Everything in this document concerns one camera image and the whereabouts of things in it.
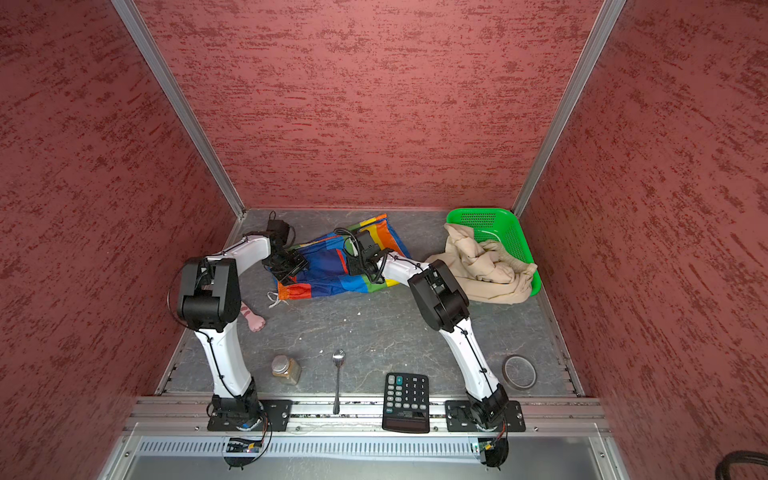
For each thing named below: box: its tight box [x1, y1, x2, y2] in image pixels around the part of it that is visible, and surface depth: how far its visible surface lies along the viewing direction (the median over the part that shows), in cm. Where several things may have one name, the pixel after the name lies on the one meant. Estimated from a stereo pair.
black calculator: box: [382, 372, 431, 433], surface depth 77 cm
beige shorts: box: [425, 222, 537, 304], surface depth 87 cm
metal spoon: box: [332, 349, 346, 415], surface depth 84 cm
